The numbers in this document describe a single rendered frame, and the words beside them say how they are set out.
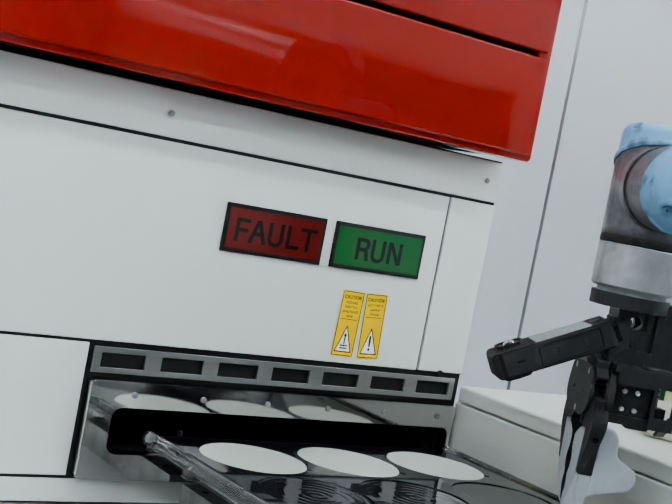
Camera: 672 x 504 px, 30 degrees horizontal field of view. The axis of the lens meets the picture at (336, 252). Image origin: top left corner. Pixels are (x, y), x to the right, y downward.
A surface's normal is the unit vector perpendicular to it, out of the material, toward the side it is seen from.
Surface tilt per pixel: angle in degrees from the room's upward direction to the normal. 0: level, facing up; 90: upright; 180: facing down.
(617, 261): 90
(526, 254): 90
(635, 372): 90
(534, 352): 89
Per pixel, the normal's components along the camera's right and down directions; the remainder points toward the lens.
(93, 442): 0.55, 0.15
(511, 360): 0.06, 0.04
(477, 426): -0.81, -0.13
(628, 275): -0.40, -0.03
